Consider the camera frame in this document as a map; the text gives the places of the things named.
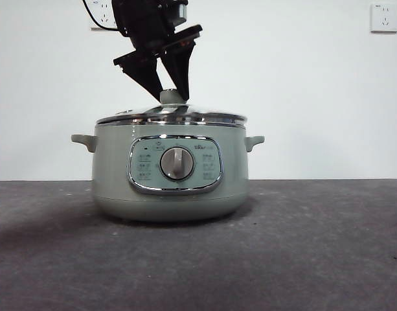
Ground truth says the glass lid with green knob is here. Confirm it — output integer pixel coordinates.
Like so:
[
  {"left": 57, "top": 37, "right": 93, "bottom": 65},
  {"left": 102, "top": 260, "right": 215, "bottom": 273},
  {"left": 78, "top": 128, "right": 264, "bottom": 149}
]
[{"left": 96, "top": 88, "right": 247, "bottom": 127}]

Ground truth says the pale green electric pot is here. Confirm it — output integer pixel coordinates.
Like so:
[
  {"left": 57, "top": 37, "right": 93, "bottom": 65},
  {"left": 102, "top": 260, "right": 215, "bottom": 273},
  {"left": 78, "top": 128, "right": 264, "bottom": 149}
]
[{"left": 71, "top": 122, "right": 266, "bottom": 223}]

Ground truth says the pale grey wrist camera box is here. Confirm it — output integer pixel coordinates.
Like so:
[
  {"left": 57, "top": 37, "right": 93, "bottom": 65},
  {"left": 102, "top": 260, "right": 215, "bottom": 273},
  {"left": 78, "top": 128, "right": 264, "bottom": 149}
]
[{"left": 167, "top": 0, "right": 190, "bottom": 27}]

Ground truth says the white wall socket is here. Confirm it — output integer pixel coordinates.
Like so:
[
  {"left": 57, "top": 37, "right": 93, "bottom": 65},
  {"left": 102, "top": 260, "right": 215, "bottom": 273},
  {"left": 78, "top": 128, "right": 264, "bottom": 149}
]
[
  {"left": 90, "top": 0, "right": 118, "bottom": 32},
  {"left": 370, "top": 3, "right": 397, "bottom": 34}
]

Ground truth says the black cable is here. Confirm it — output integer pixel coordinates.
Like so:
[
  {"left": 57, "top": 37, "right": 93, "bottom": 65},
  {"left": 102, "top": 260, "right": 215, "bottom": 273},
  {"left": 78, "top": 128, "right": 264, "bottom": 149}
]
[{"left": 82, "top": 0, "right": 120, "bottom": 32}]

